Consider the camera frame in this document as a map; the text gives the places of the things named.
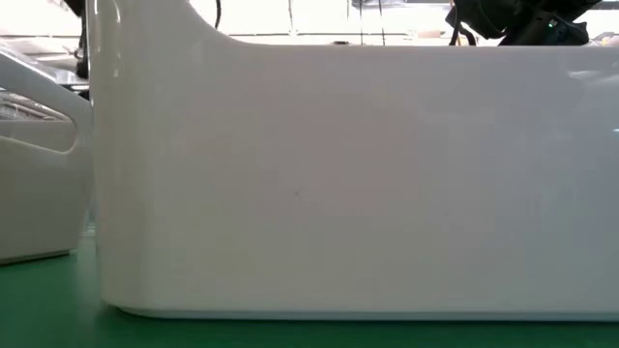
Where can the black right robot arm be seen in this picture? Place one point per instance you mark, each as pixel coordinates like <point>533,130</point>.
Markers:
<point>512,19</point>

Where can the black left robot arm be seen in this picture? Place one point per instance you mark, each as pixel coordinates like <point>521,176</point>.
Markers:
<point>82,48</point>

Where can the large white plastic bin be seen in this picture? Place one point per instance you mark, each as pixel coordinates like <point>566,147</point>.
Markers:
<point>338,169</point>

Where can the grey thin background pole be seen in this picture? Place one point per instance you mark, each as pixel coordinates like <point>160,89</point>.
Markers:
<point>291,17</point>

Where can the dark thin background pole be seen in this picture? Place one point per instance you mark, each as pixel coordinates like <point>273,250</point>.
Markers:
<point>381,21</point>
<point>361,19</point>

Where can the small white plastic bin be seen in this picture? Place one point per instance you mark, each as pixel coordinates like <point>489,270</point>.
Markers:
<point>38,193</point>

